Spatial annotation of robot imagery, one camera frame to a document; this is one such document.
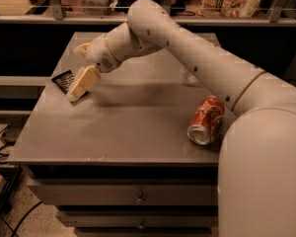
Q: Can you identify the clear plastic water bottle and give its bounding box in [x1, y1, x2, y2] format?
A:
[182, 68, 200, 87]

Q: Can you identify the black floor cables left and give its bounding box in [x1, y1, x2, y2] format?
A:
[0, 116, 43, 237]

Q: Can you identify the black rxbar chocolate wrapper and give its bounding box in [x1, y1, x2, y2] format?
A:
[51, 70, 74, 94]

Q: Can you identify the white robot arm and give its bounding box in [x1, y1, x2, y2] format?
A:
[67, 0, 296, 237]

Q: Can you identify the metal railing frame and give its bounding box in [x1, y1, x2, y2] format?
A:
[0, 0, 296, 27]

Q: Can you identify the red coca-cola can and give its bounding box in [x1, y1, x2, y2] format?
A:
[186, 96, 225, 145]

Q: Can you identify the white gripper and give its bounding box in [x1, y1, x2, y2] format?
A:
[66, 34, 121, 103]

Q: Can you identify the grey drawer cabinet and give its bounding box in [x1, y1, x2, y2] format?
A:
[7, 32, 241, 237]

